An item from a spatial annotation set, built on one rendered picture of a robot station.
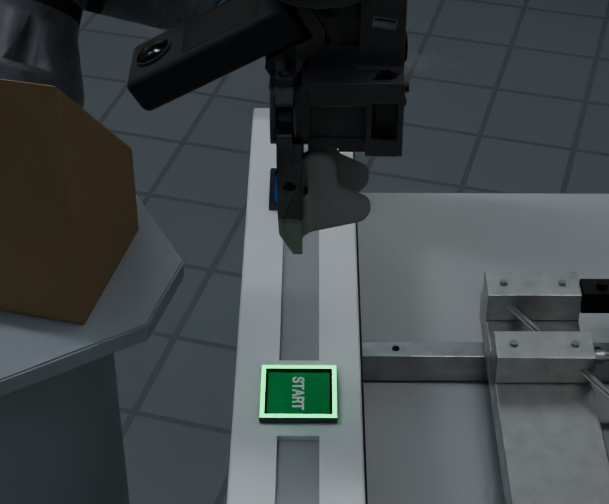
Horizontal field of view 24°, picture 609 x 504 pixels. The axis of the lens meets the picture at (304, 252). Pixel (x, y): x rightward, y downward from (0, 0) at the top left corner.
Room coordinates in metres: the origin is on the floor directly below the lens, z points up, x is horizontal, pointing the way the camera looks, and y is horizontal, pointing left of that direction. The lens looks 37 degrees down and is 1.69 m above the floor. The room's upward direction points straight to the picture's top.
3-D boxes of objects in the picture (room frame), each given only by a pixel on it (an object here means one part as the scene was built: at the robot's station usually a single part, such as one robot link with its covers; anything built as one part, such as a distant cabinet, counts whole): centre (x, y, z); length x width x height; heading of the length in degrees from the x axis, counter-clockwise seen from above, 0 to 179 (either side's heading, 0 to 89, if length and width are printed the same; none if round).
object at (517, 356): (0.90, -0.20, 0.89); 0.08 x 0.03 x 0.03; 90
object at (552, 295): (0.98, -0.20, 0.89); 0.08 x 0.03 x 0.03; 90
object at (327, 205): (0.76, -0.01, 1.14); 0.06 x 0.03 x 0.09; 90
